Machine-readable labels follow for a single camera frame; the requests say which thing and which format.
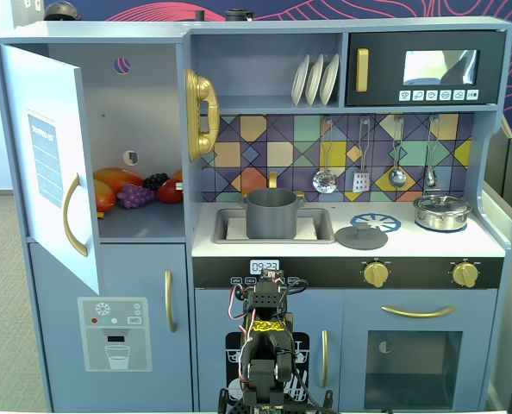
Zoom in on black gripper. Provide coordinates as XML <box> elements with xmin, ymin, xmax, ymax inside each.
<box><xmin>258</xmin><ymin>267</ymin><xmax>285</xmax><ymax>285</ymax></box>

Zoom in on cabinet door with shopping list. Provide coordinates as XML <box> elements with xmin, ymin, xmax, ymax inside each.
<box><xmin>0</xmin><ymin>42</ymin><xmax>101</xmax><ymax>297</ymax></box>

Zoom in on gray plastic pot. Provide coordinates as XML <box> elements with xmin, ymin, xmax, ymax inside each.
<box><xmin>240</xmin><ymin>188</ymin><xmax>307</xmax><ymax>240</ymax></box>

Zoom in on gray toy sink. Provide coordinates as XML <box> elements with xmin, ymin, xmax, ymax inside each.
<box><xmin>212</xmin><ymin>207</ymin><xmax>335</xmax><ymax>245</ymax></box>

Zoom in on oven door with window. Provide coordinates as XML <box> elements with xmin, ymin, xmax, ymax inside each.
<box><xmin>342</xmin><ymin>288</ymin><xmax>498</xmax><ymax>413</ymax></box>

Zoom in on gray plastic pot lid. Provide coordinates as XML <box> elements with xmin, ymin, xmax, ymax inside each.
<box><xmin>334</xmin><ymin>223</ymin><xmax>389</xmax><ymax>250</ymax></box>

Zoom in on gold stove knob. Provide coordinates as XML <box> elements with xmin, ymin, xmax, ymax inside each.
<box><xmin>361</xmin><ymin>260</ymin><xmax>390</xmax><ymax>288</ymax></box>
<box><xmin>450</xmin><ymin>260</ymin><xmax>481</xmax><ymax>288</ymax></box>

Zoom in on steel toy skimmer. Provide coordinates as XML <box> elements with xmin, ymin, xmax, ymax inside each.
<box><xmin>311</xmin><ymin>116</ymin><xmax>339</xmax><ymax>194</ymax></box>

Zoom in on steel toy spatula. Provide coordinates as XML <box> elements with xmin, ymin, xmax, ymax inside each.
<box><xmin>352</xmin><ymin>116</ymin><xmax>373</xmax><ymax>194</ymax></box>

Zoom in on red toy fruit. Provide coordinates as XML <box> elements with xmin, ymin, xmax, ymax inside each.
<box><xmin>155</xmin><ymin>179</ymin><xmax>184</xmax><ymax>204</ymax></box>

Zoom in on fridge door with dispenser graphic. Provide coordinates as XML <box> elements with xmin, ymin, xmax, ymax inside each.
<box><xmin>29</xmin><ymin>243</ymin><xmax>188</xmax><ymax>413</ymax></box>

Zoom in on black toy grapes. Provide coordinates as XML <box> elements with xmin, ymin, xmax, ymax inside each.
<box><xmin>142</xmin><ymin>172</ymin><xmax>170</xmax><ymax>191</ymax></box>

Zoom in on purple toy grapes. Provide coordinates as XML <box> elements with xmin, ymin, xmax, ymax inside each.
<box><xmin>116</xmin><ymin>184</ymin><xmax>157</xmax><ymax>210</ymax></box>

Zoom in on steel toy ladle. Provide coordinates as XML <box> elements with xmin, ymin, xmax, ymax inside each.
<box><xmin>388</xmin><ymin>115</ymin><xmax>408</xmax><ymax>189</ymax></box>

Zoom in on steel toy pot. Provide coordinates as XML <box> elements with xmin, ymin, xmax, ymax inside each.
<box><xmin>413</xmin><ymin>204</ymin><xmax>472</xmax><ymax>232</ymax></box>

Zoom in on gold toy telephone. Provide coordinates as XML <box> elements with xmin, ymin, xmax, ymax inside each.
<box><xmin>184</xmin><ymin>68</ymin><xmax>221</xmax><ymax>163</ymax></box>

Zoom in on steel pot lid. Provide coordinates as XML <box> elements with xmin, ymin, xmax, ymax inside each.
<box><xmin>413</xmin><ymin>193</ymin><xmax>472</xmax><ymax>215</ymax></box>

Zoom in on orange yellow toy mango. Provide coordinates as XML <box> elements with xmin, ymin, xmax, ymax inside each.
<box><xmin>92</xmin><ymin>166</ymin><xmax>145</xmax><ymax>191</ymax></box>

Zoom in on yellow toy fruit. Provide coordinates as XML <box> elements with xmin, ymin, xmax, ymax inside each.
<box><xmin>92</xmin><ymin>179</ymin><xmax>118</xmax><ymax>213</ymax></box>

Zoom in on steel toy spoon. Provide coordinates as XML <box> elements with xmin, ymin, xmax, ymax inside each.
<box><xmin>423</xmin><ymin>114</ymin><xmax>439</xmax><ymax>188</ymax></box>

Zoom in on white toy plate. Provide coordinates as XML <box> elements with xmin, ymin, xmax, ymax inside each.
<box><xmin>290</xmin><ymin>53</ymin><xmax>311</xmax><ymax>106</ymax></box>
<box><xmin>318</xmin><ymin>53</ymin><xmax>340</xmax><ymax>107</ymax></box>
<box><xmin>304</xmin><ymin>53</ymin><xmax>325</xmax><ymax>108</ymax></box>

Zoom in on blue toy kitchen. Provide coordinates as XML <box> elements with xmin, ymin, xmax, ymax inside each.
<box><xmin>0</xmin><ymin>16</ymin><xmax>512</xmax><ymax>413</ymax></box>

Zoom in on black toy microwave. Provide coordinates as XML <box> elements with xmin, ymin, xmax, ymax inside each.
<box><xmin>345</xmin><ymin>29</ymin><xmax>508</xmax><ymax>108</ymax></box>

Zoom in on black helmet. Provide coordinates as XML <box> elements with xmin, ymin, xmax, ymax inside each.
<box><xmin>43</xmin><ymin>0</ymin><xmax>83</xmax><ymax>22</ymax></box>

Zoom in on gold dishwasher door handle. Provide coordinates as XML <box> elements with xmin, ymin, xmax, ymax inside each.
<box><xmin>320</xmin><ymin>329</ymin><xmax>329</xmax><ymax>388</ymax></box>

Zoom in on gold fridge door handle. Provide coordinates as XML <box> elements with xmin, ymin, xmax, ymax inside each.
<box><xmin>164</xmin><ymin>270</ymin><xmax>178</xmax><ymax>333</ymax></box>

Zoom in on gold oven door handle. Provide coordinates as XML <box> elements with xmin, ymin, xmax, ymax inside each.
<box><xmin>381</xmin><ymin>304</ymin><xmax>456</xmax><ymax>319</ymax></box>

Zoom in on gold cabinet door handle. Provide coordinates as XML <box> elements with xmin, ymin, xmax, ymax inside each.
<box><xmin>62</xmin><ymin>172</ymin><xmax>89</xmax><ymax>258</ymax></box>

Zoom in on gold microwave handle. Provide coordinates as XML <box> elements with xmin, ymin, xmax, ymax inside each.
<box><xmin>355</xmin><ymin>47</ymin><xmax>370</xmax><ymax>93</ymax></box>

